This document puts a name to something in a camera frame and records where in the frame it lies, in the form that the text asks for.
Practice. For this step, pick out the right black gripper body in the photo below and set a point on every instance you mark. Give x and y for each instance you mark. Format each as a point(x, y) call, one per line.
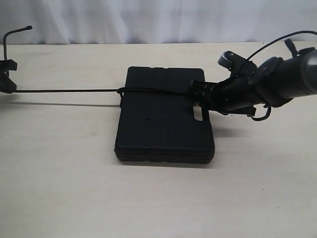
point(234, 95)

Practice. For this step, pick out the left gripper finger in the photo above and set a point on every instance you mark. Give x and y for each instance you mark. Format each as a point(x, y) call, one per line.
point(8, 65)
point(6, 84)

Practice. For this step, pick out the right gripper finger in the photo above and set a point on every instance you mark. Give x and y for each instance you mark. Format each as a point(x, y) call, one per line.
point(205, 103)
point(201, 87)

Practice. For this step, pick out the black plastic carry case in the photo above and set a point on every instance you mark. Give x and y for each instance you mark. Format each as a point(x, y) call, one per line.
point(157, 121)

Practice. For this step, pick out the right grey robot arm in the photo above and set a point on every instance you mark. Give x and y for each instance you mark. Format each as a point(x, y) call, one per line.
point(274, 83)

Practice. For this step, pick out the white curtain backdrop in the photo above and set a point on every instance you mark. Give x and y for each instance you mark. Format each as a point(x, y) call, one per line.
point(154, 21)

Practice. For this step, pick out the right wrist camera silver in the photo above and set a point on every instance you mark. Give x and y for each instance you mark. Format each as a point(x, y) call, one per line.
point(226, 60)

